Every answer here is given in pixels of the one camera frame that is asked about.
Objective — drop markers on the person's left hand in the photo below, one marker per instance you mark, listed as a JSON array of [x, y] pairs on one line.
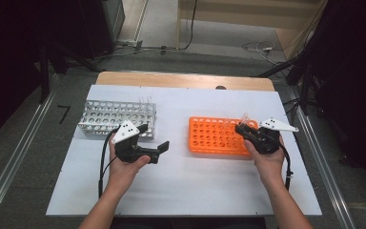
[[122, 173]]

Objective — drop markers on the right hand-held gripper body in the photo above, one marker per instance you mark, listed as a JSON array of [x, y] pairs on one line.
[[267, 141]]

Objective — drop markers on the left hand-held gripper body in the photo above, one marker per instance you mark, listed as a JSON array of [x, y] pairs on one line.
[[125, 131]]

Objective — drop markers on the person's right hand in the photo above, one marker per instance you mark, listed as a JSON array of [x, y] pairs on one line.
[[270, 167]]

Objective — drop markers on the light wooden furniture frame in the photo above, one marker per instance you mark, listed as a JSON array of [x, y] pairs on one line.
[[235, 20]]

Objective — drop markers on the dark cabinet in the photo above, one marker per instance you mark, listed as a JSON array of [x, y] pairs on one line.
[[105, 25]]

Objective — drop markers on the dark curtain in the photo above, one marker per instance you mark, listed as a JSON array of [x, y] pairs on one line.
[[355, 79], [9, 63]]

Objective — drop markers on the silver metal test tube rack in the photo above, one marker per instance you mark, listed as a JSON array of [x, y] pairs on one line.
[[101, 122]]

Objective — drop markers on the white board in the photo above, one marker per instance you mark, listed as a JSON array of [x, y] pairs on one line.
[[187, 184]]

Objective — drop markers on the aluminium floor rail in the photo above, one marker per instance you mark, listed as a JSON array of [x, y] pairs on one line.
[[19, 152], [325, 165]]

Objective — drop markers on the black metal stand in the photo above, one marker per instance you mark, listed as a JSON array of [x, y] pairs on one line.
[[305, 82], [44, 73]]

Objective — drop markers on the wooden table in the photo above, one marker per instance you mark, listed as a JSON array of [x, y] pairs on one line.
[[171, 79]]

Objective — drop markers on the orange plastic test tube rack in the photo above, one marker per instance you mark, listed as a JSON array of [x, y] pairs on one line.
[[209, 148]]

